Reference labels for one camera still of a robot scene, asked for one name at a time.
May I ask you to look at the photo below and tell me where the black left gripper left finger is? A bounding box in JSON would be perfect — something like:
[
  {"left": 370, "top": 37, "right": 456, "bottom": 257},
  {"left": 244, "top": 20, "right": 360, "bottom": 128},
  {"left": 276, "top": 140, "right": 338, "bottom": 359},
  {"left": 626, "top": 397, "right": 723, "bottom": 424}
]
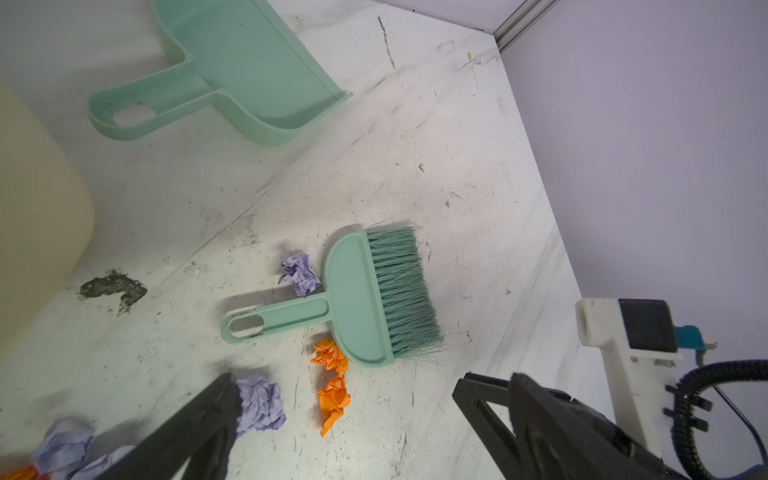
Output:
[{"left": 100, "top": 373, "right": 242, "bottom": 480}]

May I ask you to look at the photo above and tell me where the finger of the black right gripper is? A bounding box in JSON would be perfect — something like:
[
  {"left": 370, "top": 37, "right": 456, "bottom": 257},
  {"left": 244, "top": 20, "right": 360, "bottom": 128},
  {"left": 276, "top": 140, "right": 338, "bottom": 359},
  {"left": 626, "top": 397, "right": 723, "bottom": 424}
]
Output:
[{"left": 452, "top": 372, "right": 522, "bottom": 465}]

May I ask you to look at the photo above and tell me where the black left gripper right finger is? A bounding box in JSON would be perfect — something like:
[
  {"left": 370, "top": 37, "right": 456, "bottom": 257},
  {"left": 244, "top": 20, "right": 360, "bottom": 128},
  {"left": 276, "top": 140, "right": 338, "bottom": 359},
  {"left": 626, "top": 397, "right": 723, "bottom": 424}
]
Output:
[{"left": 508, "top": 373, "right": 683, "bottom": 479}]

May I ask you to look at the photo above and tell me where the green hand brush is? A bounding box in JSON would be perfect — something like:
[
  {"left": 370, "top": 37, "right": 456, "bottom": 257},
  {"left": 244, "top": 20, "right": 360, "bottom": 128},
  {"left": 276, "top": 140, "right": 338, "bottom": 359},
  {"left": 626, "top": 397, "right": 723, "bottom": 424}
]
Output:
[{"left": 221, "top": 226, "right": 443, "bottom": 367}]

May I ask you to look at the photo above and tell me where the green plastic dustpan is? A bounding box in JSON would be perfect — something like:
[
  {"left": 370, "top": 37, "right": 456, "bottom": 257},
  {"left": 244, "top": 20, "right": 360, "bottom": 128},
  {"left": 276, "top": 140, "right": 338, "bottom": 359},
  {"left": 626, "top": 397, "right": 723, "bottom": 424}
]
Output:
[{"left": 88, "top": 1, "right": 351, "bottom": 146}]

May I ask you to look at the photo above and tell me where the purple paper scrap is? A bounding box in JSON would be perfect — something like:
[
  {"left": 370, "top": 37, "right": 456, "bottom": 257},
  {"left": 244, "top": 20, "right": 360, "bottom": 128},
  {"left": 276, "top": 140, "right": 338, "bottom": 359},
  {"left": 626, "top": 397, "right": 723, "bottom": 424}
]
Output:
[
  {"left": 278, "top": 252, "right": 321, "bottom": 297},
  {"left": 236, "top": 376, "right": 287, "bottom": 437},
  {"left": 31, "top": 420, "right": 135, "bottom": 480}
]

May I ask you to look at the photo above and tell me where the orange paper scrap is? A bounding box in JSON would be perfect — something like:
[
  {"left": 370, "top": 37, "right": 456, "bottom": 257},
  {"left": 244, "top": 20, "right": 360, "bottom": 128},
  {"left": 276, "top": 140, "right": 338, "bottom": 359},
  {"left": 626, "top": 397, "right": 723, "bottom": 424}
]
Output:
[{"left": 311, "top": 339, "right": 351, "bottom": 437}]

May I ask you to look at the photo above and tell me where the yellow lined trash bin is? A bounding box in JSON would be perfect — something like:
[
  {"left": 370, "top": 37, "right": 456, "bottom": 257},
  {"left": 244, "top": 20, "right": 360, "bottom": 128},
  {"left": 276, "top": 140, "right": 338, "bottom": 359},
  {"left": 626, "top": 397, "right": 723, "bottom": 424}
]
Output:
[{"left": 1, "top": 81, "right": 95, "bottom": 357}]

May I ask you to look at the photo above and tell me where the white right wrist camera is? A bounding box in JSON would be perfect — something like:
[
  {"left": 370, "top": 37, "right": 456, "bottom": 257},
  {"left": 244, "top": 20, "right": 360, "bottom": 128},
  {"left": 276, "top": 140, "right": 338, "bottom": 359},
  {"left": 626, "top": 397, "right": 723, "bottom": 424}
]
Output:
[{"left": 575, "top": 298, "right": 716, "bottom": 457}]

